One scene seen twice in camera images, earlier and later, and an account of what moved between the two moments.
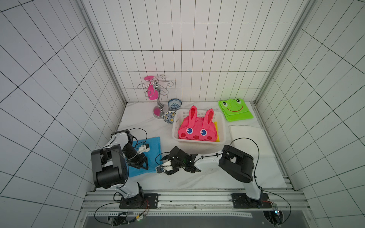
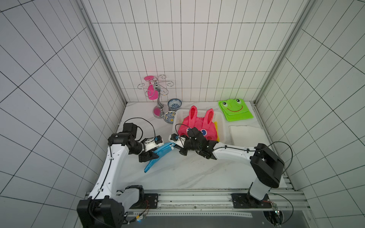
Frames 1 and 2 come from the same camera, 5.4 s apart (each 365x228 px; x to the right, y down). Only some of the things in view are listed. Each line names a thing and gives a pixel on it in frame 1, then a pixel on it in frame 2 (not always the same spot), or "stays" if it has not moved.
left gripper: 138,163 to 146,156
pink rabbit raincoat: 193,128 stays
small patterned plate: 169,116 stays
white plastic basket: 179,114 stays
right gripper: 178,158 to 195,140
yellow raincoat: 218,137 stays
